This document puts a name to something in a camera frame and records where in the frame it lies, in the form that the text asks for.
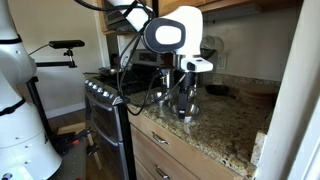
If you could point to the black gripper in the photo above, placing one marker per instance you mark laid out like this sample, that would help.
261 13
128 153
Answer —
186 80

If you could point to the medium silver metal bowl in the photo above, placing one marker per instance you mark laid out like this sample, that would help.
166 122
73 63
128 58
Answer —
195 110

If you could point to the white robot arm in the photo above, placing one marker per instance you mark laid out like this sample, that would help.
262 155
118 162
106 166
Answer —
186 26

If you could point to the brown wooden bowl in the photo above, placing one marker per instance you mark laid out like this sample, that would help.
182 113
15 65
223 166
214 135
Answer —
258 96

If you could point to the black shallow dish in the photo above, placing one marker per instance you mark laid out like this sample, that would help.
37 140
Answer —
217 89

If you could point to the wooden base cabinet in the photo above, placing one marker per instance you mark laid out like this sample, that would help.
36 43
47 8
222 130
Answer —
186 156

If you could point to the dark frying pan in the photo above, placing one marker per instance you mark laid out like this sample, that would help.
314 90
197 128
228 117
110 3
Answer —
111 71

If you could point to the stainless steel stove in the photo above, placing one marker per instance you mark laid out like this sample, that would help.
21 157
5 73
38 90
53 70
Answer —
106 130

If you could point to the white tall cabinet panel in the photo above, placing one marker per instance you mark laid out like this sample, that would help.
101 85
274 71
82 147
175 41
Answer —
293 100

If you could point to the steel range hood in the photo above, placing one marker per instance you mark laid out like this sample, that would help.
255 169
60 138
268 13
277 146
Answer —
113 20

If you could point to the light wooden plank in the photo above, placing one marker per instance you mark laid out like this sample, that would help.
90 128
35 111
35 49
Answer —
71 128

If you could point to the black red bar clamp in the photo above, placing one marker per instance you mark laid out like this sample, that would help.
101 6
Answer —
66 138

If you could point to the perforated robot table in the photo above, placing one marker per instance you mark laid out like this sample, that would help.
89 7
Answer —
71 163

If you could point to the white wall outlet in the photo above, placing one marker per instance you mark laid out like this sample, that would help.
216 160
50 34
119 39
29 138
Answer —
221 61

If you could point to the wooden wall cabinet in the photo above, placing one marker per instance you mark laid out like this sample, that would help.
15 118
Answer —
226 3

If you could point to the black stereo camera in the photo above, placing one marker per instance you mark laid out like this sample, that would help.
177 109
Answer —
66 44

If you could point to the black camera stand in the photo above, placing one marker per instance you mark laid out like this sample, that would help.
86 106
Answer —
53 63

